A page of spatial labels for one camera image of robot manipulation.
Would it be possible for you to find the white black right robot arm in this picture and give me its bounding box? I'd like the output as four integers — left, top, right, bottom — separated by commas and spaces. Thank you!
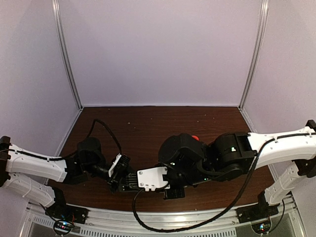
158, 120, 316, 218

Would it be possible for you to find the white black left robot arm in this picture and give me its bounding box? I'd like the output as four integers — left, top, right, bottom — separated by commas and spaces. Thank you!
0, 136, 139, 219

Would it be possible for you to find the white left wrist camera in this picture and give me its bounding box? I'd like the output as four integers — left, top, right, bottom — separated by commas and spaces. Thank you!
108, 154, 122, 178

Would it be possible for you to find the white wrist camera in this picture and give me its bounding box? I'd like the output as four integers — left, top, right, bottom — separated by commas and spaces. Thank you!
108, 154, 122, 178
137, 166, 170, 192

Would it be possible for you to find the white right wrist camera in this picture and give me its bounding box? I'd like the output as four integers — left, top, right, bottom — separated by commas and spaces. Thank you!
137, 166, 170, 192

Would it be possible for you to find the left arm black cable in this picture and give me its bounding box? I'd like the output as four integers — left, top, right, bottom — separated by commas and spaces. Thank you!
59, 118, 123, 161

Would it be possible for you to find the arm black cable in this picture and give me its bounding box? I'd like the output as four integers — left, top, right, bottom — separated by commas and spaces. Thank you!
132, 138, 276, 233
59, 118, 123, 161

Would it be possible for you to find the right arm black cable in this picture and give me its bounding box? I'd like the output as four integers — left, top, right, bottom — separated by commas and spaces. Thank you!
132, 138, 276, 233

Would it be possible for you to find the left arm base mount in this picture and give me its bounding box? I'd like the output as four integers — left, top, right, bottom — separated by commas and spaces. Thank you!
44, 187, 88, 236

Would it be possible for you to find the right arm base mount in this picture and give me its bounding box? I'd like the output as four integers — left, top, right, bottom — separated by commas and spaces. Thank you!
236, 191, 279, 235

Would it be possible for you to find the aluminium front rail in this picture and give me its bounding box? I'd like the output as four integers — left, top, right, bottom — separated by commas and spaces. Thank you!
22, 197, 307, 237

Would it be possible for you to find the left aluminium corner post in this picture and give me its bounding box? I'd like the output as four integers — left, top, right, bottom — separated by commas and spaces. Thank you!
52, 0, 83, 110

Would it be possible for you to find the aluminium corner post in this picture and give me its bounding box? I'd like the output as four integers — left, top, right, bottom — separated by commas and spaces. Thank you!
52, 0, 83, 110
238, 0, 269, 111

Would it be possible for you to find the right aluminium corner post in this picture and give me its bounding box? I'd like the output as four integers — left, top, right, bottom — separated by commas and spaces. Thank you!
238, 0, 269, 111

